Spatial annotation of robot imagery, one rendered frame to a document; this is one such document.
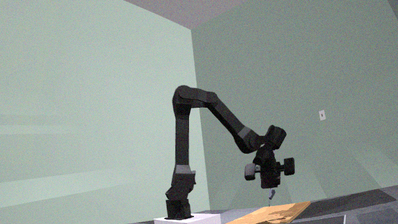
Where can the light wooden board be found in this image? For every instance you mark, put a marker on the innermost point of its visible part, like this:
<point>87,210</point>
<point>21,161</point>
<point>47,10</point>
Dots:
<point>273,215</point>

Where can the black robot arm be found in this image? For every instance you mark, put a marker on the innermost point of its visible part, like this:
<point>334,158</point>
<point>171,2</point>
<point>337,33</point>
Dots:
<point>183,178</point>

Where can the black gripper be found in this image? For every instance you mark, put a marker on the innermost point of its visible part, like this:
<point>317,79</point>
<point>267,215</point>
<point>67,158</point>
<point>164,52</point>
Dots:
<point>288,167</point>

